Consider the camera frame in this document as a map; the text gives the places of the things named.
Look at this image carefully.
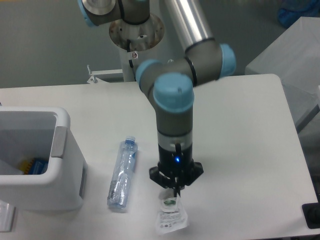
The blue yellow trash item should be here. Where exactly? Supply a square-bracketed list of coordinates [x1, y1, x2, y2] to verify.
[18, 157, 49, 175]

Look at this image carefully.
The white table bracket left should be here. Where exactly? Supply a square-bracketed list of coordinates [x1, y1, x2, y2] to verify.
[86, 64, 124, 84]

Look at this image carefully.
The blue bag in background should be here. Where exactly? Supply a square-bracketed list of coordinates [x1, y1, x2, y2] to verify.
[277, 0, 320, 29]

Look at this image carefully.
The black device at table edge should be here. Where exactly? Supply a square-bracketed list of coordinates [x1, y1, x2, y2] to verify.
[302, 202, 320, 229]

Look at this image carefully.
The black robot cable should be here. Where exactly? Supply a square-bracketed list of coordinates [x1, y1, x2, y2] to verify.
[126, 38, 137, 76]

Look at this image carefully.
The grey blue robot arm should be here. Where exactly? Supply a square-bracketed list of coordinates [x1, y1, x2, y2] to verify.
[78, 0, 236, 196]

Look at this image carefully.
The crushed clear plastic bottle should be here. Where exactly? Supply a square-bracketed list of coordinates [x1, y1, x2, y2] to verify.
[107, 136, 138, 212]

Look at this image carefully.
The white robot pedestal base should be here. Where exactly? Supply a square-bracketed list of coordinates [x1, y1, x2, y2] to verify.
[109, 14, 165, 82]

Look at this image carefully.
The clear plastic wrapper bag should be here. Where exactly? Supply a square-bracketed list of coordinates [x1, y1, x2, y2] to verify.
[155, 188, 189, 236]

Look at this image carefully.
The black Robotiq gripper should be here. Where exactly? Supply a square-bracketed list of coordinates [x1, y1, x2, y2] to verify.
[149, 143, 204, 197]

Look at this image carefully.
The white covered side table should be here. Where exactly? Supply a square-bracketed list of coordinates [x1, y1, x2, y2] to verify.
[245, 17, 320, 131]

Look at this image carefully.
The white trash can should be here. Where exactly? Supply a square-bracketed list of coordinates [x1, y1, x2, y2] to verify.
[0, 106, 87, 211]

